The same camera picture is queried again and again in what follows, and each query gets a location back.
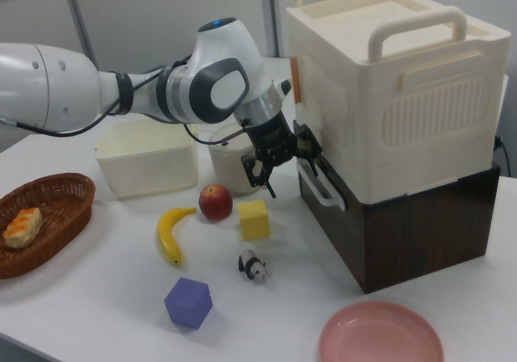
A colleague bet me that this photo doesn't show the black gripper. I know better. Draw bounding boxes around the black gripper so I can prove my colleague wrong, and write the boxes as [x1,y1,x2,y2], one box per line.
[241,110,324,200]

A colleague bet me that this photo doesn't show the brown drawer with white handle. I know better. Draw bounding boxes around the brown drawer with white handle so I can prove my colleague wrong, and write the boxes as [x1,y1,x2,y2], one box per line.
[296,155,367,294]

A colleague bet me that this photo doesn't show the dark brown drawer cabinet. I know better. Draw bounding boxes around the dark brown drawer cabinet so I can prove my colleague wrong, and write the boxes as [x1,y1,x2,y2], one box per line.
[343,162,502,294]

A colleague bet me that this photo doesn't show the small beige lidded trash can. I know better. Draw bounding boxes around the small beige lidded trash can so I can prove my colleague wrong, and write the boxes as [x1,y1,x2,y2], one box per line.
[208,122,263,196]

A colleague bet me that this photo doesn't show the yellow foam cube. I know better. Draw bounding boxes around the yellow foam cube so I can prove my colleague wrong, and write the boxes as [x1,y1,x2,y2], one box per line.
[237,199,271,241]

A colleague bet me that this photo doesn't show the red apple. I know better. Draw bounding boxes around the red apple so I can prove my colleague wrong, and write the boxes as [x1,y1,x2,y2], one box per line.
[198,183,234,221]

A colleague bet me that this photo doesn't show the small panda toy figure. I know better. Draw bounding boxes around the small panda toy figure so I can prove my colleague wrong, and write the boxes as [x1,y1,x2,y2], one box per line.
[237,249,271,282]

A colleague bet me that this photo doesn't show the yellow banana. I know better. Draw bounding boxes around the yellow banana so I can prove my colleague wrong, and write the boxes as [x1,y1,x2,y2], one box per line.
[156,206,198,267]

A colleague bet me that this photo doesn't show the white square plastic bin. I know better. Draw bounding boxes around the white square plastic bin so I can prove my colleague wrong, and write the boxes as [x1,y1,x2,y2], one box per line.
[95,118,199,200]

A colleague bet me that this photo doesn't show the cream plastic storage box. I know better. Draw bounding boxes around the cream plastic storage box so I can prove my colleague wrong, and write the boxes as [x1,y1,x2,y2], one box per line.
[285,0,512,206]

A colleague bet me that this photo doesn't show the purple foam cube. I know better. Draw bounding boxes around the purple foam cube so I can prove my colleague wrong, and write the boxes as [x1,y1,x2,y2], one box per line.
[163,276,214,330]

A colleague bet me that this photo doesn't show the pink plastic plate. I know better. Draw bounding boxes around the pink plastic plate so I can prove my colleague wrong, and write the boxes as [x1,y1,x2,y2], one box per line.
[317,301,445,362]

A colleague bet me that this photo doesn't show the brown wicker basket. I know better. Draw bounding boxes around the brown wicker basket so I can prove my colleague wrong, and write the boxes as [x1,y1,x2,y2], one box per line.
[0,171,97,280]

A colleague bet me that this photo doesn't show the orange glazed bread loaf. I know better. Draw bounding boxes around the orange glazed bread loaf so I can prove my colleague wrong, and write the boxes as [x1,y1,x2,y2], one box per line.
[2,207,44,250]

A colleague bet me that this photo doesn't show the orange door handle strip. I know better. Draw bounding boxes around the orange door handle strip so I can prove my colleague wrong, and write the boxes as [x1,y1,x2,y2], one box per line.
[289,56,304,105]

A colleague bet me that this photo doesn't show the black power cable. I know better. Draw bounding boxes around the black power cable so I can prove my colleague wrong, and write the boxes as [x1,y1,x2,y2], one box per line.
[493,134,513,179]

